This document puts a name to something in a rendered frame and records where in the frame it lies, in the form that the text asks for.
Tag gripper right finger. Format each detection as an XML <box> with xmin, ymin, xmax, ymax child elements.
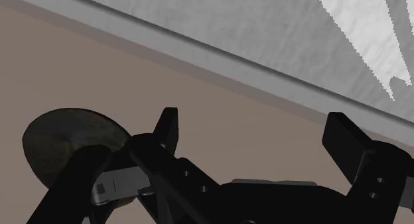
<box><xmin>321</xmin><ymin>111</ymin><xmax>414</xmax><ymax>224</ymax></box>

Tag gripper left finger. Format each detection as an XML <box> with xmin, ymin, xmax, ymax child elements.
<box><xmin>25</xmin><ymin>107</ymin><xmax>225</xmax><ymax>224</ymax></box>

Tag dark olive round object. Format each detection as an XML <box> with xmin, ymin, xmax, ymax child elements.
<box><xmin>21</xmin><ymin>107</ymin><xmax>133</xmax><ymax>209</ymax></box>

